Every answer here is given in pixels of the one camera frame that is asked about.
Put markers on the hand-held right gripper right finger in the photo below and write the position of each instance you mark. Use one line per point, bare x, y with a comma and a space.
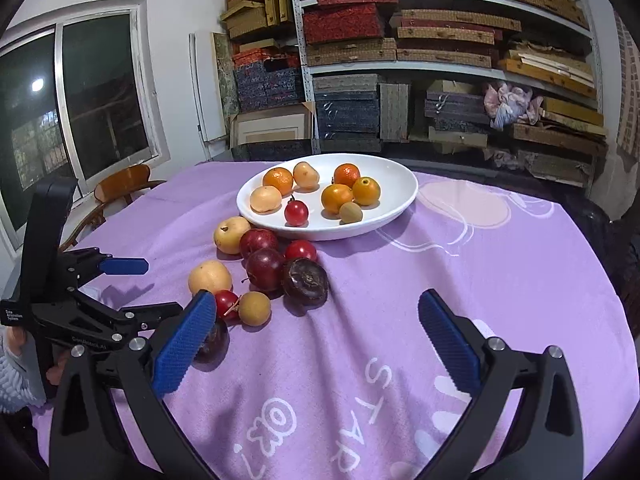
445, 345

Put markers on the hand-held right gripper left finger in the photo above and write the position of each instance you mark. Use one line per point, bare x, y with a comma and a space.
185, 345

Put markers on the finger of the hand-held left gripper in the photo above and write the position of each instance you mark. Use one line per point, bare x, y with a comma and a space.
125, 266
150, 312

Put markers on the dark purple mangosteen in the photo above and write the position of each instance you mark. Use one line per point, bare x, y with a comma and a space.
305, 280
216, 346

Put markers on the tan longan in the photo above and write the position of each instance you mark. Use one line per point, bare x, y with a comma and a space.
254, 308
351, 212

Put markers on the yellow pear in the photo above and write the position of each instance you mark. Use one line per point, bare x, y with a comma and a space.
231, 234

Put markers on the dark red plum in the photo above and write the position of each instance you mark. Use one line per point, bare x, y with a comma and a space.
265, 267
258, 242

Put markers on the white oval plate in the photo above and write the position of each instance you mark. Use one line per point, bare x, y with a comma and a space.
395, 180

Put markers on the orange-yellow tomato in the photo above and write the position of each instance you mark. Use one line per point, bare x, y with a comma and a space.
366, 190

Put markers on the large orange mandarin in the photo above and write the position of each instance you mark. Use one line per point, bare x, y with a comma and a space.
336, 198

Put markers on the person's left forearm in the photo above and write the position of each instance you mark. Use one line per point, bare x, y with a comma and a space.
17, 375

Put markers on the person's left hand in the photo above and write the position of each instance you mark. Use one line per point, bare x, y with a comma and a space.
56, 372

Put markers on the wooden chair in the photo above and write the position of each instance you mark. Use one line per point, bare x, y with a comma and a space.
122, 180

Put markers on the purple printed tablecloth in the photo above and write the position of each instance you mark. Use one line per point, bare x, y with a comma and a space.
350, 335

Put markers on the white framed window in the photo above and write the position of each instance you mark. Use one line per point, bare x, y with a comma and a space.
100, 85

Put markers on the white board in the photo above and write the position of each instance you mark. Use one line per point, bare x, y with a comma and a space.
205, 90

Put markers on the open cardboard box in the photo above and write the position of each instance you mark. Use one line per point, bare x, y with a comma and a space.
270, 130

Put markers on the green patterned board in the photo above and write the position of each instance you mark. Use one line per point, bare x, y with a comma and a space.
225, 75

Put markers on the stack of blue patterned boxes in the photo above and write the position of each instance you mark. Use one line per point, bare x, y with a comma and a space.
260, 82

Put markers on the stack of dark brown boxes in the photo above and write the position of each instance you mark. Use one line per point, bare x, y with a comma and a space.
455, 110

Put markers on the upright grey woven boxes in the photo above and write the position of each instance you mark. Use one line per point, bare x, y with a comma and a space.
395, 112

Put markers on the pink crumpled bag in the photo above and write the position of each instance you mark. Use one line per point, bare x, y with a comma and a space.
507, 105

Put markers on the stack of dark grey boxes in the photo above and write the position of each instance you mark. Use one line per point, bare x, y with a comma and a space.
345, 110

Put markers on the stack of small tan boxes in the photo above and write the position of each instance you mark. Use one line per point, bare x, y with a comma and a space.
247, 20

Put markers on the grey metal shelving rack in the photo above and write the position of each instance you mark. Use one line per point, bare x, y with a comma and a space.
360, 69

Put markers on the stack of woven tan boxes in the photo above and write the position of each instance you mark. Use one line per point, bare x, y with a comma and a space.
440, 55

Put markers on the stack of yellow wooden boxes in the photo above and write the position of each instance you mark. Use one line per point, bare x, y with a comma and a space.
550, 72

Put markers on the brick pattern sheet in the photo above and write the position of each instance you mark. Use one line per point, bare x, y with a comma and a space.
627, 90

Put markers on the stack of red patterned boxes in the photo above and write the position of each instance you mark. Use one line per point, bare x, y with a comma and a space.
340, 22

